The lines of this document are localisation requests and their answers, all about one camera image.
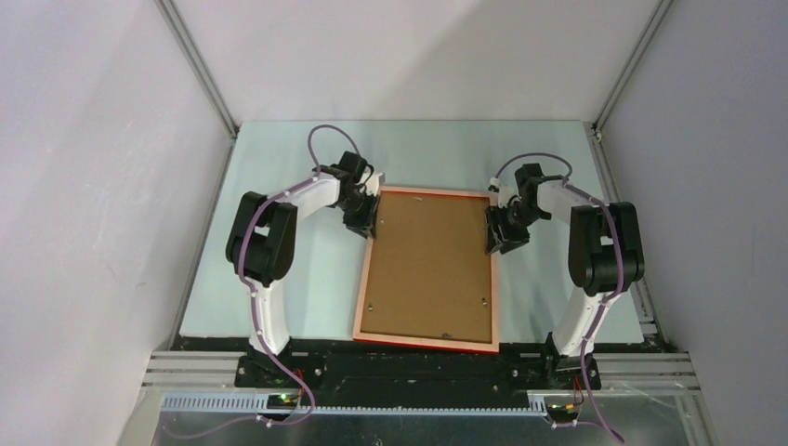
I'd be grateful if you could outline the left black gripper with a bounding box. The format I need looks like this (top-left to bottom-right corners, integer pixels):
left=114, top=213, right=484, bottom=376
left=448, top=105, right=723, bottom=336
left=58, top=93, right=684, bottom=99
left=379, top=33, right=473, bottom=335
left=335, top=190, right=379, bottom=240

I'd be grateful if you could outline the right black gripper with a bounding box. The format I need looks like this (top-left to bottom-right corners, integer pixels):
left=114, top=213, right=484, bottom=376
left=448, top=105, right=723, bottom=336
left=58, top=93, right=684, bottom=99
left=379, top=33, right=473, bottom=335
left=484, top=202, right=546, bottom=256

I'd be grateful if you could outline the brown backing board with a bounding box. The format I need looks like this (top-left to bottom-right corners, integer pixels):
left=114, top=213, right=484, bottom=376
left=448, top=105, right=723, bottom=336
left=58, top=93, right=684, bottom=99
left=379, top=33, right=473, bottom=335
left=359, top=191, right=493, bottom=344

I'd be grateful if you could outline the red wooden picture frame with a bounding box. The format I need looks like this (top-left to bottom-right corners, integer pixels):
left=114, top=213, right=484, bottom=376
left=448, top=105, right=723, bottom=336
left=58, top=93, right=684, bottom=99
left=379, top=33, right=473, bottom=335
left=351, top=184, right=501, bottom=356

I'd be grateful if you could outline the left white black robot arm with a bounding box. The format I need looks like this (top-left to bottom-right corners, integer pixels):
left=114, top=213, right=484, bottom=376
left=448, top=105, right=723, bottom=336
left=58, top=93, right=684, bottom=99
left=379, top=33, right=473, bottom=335
left=225, top=151, right=385, bottom=387

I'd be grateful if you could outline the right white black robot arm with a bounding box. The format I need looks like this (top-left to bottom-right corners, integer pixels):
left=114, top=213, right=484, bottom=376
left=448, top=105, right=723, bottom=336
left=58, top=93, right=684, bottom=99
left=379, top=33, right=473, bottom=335
left=485, top=163, right=645, bottom=388

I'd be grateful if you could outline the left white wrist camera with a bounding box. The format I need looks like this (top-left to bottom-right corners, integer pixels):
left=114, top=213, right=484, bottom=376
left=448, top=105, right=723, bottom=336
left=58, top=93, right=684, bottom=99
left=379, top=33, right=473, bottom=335
left=358, top=172, right=385, bottom=196

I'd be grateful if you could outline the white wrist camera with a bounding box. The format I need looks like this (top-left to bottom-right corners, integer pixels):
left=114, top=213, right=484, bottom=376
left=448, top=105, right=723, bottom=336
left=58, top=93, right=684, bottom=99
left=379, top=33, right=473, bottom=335
left=358, top=172, right=385, bottom=196
left=488, top=177, right=519, bottom=208

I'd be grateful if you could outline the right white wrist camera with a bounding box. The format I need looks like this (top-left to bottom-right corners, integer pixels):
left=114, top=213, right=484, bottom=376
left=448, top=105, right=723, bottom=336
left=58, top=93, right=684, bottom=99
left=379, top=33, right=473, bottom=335
left=488, top=177, right=519, bottom=208

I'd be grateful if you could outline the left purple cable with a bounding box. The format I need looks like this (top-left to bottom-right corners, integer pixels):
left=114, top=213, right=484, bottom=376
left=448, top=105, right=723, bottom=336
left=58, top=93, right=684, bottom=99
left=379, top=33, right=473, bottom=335
left=236, top=124, right=364, bottom=427

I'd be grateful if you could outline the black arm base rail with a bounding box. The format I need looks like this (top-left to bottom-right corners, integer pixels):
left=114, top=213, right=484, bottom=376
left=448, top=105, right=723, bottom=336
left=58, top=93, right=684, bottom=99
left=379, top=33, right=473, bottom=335
left=174, top=337, right=601, bottom=410

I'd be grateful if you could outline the grey slotted cable duct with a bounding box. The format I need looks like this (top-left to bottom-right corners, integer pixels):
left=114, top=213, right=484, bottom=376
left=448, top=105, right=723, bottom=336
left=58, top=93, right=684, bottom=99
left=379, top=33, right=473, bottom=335
left=161, top=392, right=547, bottom=417

